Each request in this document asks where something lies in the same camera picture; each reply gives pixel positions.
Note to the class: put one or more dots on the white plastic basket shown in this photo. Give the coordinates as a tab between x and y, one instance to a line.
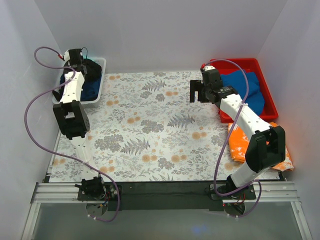
72	90

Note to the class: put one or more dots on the aluminium mounting rail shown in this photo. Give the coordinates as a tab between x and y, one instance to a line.
264	192

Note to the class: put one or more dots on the floral table mat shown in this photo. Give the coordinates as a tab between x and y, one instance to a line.
146	129

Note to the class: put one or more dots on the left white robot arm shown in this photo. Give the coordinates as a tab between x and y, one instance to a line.
74	123

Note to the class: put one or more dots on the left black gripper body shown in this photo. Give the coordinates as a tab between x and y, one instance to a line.
88	69

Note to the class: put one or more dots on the orange white t shirt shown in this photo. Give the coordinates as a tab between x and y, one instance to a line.
238	144

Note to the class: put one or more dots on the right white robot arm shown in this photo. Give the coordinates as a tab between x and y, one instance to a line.
267	144

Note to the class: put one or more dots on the navy blue t shirt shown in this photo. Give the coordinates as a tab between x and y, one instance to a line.
90	91

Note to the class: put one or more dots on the black t shirt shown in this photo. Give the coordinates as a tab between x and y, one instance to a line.
91	70

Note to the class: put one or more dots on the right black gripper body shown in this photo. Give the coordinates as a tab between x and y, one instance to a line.
202	91

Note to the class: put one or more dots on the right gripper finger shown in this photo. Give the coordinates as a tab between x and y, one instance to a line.
202	96
194	87

